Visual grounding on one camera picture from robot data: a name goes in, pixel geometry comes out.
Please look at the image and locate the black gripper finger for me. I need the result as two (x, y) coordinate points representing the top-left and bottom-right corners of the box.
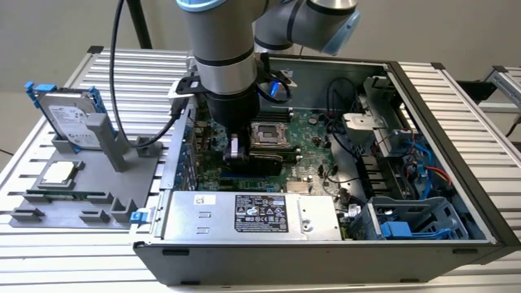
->
(222, 133), (250, 162)

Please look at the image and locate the green graphics card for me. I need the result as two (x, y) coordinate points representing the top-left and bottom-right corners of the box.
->
(221, 152), (285, 181)

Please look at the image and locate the green RAM stick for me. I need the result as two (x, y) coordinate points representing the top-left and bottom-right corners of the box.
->
(25, 189), (105, 199)
(247, 151), (298, 162)

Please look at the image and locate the CPU socket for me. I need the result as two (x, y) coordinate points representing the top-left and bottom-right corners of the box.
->
(247, 121), (291, 150)

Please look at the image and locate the green motherboard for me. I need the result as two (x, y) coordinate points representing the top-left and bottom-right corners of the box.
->
(193, 106), (339, 195)

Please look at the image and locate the silver chipset heatsink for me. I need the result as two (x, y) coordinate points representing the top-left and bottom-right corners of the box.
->
(285, 182), (313, 195)

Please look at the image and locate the silver power supply unit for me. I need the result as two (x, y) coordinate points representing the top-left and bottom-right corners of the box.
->
(159, 190), (343, 242)

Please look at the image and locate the silver metal drive bay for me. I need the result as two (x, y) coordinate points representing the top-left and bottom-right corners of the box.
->
(339, 75), (419, 158)

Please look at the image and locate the black plastic disk bay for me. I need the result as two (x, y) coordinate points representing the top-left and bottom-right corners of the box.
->
(357, 155), (413, 199)

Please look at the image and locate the black metal pole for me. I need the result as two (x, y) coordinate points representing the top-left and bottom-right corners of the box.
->
(125, 0), (153, 49)

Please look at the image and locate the grey PC case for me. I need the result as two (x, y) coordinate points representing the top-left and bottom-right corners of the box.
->
(133, 50), (521, 286)

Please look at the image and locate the hard disk in blue carrier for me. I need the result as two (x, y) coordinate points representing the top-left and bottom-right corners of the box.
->
(23, 81), (109, 152)

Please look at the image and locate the silver CPU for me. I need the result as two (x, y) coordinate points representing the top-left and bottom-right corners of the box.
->
(39, 161), (79, 186)

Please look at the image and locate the grey drive cage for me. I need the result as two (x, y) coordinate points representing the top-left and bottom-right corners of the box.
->
(347, 196), (470, 242)

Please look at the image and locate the blue plastic drive latch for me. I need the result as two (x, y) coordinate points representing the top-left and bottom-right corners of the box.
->
(379, 221), (461, 242)

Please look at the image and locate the grey parts rack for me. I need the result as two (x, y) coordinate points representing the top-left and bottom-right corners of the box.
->
(7, 114), (170, 230)

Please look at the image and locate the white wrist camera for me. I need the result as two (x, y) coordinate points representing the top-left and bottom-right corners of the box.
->
(166, 76), (203, 106)

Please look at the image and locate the long black cable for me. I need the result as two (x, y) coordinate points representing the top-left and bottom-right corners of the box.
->
(326, 77), (357, 120)

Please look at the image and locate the black camera cable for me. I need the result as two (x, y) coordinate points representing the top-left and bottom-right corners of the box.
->
(109, 0), (190, 150)

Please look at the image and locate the blue wire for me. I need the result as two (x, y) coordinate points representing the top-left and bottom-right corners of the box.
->
(405, 137), (441, 198)

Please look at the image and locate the red wire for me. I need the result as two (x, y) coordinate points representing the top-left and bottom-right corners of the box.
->
(425, 165), (453, 186)

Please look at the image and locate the black metal bracket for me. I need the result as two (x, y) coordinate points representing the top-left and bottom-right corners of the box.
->
(454, 79), (497, 102)

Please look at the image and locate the aluminium frame table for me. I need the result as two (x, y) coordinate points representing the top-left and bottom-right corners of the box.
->
(475, 65), (521, 114)

